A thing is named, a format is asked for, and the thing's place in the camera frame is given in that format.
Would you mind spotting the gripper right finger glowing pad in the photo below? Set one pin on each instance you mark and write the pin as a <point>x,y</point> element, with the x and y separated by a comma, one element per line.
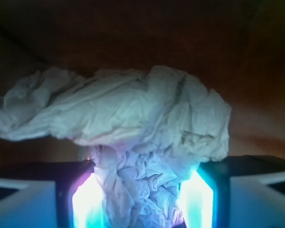
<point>237,192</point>

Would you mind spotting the brown paper bag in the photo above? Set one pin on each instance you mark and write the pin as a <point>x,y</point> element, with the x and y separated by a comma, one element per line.
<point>236,47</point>

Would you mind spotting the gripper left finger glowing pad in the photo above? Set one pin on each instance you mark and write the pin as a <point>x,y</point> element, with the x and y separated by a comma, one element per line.
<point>50,195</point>

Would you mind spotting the white paper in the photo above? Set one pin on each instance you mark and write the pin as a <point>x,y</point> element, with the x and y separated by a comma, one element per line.
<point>145,132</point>

